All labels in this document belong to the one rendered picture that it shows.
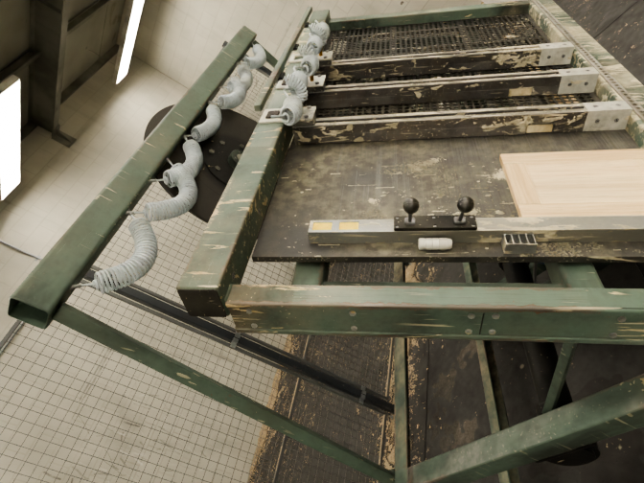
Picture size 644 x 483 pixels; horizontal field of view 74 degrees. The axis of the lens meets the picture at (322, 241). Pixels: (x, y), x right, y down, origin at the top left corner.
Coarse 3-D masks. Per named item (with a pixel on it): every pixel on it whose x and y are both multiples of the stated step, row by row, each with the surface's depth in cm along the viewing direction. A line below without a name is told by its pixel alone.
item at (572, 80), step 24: (528, 72) 161; (552, 72) 159; (576, 72) 156; (312, 96) 172; (336, 96) 171; (360, 96) 170; (384, 96) 168; (408, 96) 167; (432, 96) 166; (456, 96) 165; (480, 96) 164; (504, 96) 163
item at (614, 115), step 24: (264, 120) 149; (312, 120) 148; (336, 120) 151; (360, 120) 150; (384, 120) 146; (408, 120) 144; (432, 120) 142; (456, 120) 141; (480, 120) 140; (504, 120) 139; (528, 120) 138; (552, 120) 138; (576, 120) 137; (600, 120) 136; (624, 120) 135
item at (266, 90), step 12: (300, 24) 178; (324, 24) 192; (312, 36) 178; (288, 48) 156; (312, 48) 174; (312, 60) 160; (276, 72) 139; (300, 72) 149; (312, 72) 160; (264, 96) 126; (288, 96) 135; (288, 108) 130; (300, 108) 133; (288, 120) 131
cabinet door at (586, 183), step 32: (512, 160) 128; (544, 160) 126; (576, 160) 124; (608, 160) 123; (640, 160) 121; (512, 192) 118; (544, 192) 116; (576, 192) 114; (608, 192) 113; (640, 192) 111
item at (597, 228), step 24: (600, 216) 103; (624, 216) 102; (312, 240) 113; (336, 240) 112; (360, 240) 111; (384, 240) 110; (408, 240) 109; (456, 240) 107; (480, 240) 106; (552, 240) 103; (576, 240) 102; (600, 240) 102; (624, 240) 101
